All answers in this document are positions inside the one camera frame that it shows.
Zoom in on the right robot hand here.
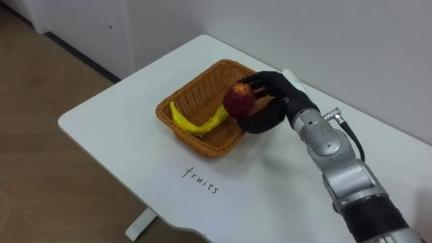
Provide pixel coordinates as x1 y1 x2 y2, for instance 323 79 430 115
235 69 320 135

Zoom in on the red apple soft toy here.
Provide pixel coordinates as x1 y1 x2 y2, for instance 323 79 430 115
222 82 257 119

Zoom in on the brown wicker basket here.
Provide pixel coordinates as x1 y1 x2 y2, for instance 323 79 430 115
155 59 275 159

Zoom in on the yellow banana soft toy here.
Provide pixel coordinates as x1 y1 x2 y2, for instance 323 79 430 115
169 101 230 137

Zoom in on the white desk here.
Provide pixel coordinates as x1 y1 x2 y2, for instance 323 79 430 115
57 34 432 243

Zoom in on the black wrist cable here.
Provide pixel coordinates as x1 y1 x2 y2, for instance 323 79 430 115
323 107 367 163

